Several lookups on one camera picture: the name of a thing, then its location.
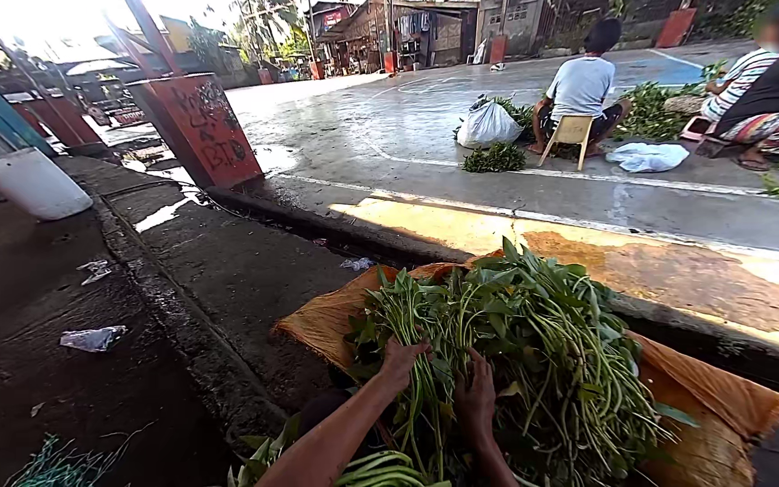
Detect person's left hand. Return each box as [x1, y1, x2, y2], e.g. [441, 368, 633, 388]
[380, 327, 434, 395]

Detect person's right hand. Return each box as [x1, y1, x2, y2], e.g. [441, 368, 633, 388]
[454, 347, 497, 444]

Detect small bunch of leafy stems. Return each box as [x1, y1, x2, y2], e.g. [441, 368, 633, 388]
[440, 274, 499, 380]

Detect thin bunch of green stems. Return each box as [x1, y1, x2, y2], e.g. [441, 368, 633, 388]
[368, 269, 454, 481]

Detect person's left forearm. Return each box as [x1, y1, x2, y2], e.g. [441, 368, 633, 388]
[256, 371, 411, 487]

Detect person's right forearm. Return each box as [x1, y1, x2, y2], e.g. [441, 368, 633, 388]
[474, 434, 520, 487]

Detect large pile of leafy greens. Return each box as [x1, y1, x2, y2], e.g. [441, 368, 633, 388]
[345, 237, 700, 487]

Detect person's legs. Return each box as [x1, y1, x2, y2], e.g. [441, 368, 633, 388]
[297, 387, 390, 457]

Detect bundle of pale green stems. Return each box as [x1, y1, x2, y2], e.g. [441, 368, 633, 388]
[227, 414, 453, 487]

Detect low heap of leafy greens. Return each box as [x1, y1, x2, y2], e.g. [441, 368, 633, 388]
[463, 142, 527, 174]

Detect orange woven sack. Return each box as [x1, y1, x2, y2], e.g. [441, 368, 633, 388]
[273, 249, 779, 487]

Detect white filled sack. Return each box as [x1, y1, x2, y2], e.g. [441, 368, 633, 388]
[456, 101, 523, 150]

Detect beige plastic chair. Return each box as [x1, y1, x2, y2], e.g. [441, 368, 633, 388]
[538, 114, 595, 171]

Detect white plastic bag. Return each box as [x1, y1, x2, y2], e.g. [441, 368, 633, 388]
[606, 142, 691, 173]

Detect red pillar with black graffiti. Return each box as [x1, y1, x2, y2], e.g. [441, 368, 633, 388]
[126, 72, 265, 190]

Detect pile of leafy branches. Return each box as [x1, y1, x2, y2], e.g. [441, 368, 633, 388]
[611, 61, 729, 143]

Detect wooden house with hanging clothes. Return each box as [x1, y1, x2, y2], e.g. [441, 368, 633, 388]
[315, 0, 480, 75]

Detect low wooden stool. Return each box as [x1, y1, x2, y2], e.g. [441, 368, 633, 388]
[694, 133, 735, 161]

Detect pink plastic stool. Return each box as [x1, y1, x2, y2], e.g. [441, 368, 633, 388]
[680, 114, 713, 142]

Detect clear crumpled plastic wrapper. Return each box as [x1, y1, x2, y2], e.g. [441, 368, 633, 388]
[60, 325, 128, 353]

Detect clear plastic scrap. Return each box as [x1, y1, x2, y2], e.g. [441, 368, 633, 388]
[77, 260, 112, 286]

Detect grey concrete building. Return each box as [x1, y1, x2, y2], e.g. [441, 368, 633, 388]
[476, 0, 556, 58]

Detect teal tangled netting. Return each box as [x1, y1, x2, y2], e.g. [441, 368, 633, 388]
[3, 421, 157, 487]

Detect white plastic container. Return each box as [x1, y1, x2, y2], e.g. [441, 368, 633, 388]
[0, 147, 94, 223]

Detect red low wall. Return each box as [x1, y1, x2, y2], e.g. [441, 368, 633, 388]
[7, 93, 106, 151]

